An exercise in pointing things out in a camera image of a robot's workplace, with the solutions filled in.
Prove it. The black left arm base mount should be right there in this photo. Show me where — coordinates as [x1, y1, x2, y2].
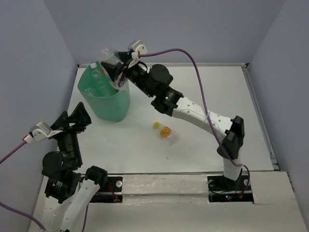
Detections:
[90, 175, 123, 203]

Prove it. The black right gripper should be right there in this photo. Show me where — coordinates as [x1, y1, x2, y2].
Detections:
[100, 52, 155, 99]

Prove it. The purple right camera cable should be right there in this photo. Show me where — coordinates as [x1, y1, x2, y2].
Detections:
[139, 49, 251, 194]

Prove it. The crushed clear bottle white cap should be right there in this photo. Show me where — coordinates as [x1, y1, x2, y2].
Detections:
[84, 87, 96, 97]

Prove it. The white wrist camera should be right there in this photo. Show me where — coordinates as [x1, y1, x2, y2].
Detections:
[127, 40, 148, 60]
[22, 121, 62, 144]

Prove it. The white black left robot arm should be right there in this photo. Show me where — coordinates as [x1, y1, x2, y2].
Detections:
[42, 102, 108, 232]

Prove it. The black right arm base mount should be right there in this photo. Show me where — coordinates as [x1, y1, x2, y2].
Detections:
[207, 175, 254, 203]

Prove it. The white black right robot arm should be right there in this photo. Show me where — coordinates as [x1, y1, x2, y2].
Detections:
[99, 49, 245, 189]

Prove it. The clear bottle yellow cap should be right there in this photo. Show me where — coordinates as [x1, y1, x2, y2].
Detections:
[153, 122, 179, 146]

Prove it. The orange label bottle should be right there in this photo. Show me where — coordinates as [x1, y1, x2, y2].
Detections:
[101, 68, 119, 92]

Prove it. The clear bottle white blue label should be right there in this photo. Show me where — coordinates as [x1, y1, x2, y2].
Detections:
[98, 48, 129, 93]

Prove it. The purple camera cable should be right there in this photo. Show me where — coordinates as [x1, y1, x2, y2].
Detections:
[0, 141, 46, 230]
[139, 49, 251, 194]

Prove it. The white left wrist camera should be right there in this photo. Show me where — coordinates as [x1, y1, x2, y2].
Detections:
[22, 121, 62, 144]

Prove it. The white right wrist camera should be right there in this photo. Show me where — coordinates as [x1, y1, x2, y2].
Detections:
[127, 40, 148, 60]

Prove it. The long clear bottle white cap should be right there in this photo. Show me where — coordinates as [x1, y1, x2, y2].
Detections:
[90, 62, 116, 97]

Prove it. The green plastic bin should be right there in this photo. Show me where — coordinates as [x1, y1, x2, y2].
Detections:
[78, 61, 130, 122]

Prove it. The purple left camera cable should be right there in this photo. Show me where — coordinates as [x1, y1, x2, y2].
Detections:
[0, 141, 46, 230]

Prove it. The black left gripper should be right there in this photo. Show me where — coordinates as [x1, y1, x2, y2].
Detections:
[50, 100, 93, 165]

